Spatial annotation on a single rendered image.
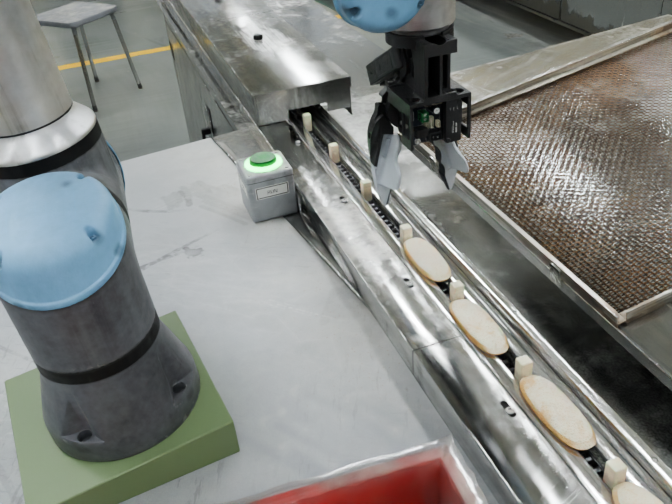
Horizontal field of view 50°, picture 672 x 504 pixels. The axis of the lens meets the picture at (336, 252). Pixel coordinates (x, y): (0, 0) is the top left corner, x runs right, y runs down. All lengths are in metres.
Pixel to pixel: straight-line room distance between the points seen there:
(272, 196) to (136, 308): 0.45
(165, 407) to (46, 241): 0.20
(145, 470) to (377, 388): 0.25
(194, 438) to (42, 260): 0.22
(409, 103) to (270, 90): 0.55
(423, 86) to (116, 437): 0.45
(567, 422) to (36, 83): 0.56
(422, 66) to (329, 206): 0.33
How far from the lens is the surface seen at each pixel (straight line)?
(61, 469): 0.74
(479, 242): 0.99
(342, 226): 0.96
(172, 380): 0.72
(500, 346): 0.77
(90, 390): 0.68
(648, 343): 0.76
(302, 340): 0.84
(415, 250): 0.91
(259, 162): 1.05
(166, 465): 0.71
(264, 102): 1.27
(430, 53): 0.74
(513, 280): 0.93
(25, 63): 0.69
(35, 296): 0.61
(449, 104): 0.77
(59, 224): 0.62
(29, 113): 0.70
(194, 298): 0.94
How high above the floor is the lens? 1.36
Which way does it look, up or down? 34 degrees down
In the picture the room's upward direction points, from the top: 5 degrees counter-clockwise
